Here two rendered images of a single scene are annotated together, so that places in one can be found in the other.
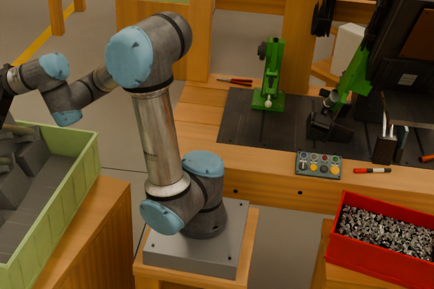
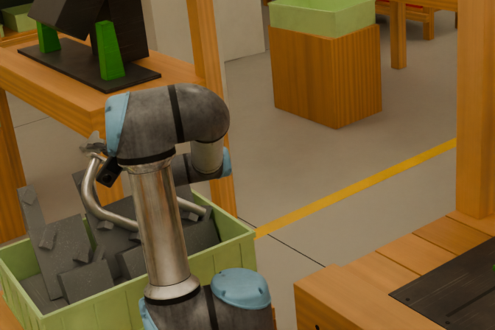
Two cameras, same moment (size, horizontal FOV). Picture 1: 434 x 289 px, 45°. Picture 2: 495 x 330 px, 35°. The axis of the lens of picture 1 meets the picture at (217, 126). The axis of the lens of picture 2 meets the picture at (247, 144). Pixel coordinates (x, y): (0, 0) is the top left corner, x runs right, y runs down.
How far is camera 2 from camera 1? 1.11 m
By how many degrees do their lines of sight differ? 46
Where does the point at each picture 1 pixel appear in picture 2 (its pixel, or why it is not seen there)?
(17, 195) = (144, 269)
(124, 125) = not seen: hidden behind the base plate
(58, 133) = (225, 222)
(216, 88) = (483, 231)
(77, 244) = not seen: outside the picture
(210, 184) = (226, 312)
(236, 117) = (456, 274)
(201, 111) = (424, 253)
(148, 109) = (132, 185)
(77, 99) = not seen: hidden behind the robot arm
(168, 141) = (153, 230)
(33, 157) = (189, 239)
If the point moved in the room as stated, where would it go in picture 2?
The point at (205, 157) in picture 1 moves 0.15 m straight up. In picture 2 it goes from (244, 279) to (236, 215)
